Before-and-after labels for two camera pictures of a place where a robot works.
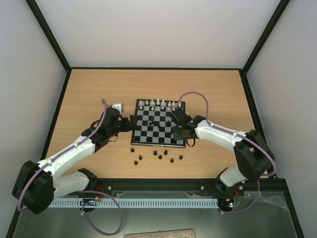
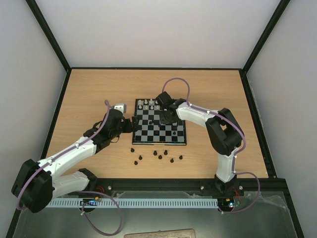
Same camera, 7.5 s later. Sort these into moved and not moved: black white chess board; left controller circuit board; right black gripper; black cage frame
Moved: right black gripper
Not moved: black cage frame; left controller circuit board; black white chess board
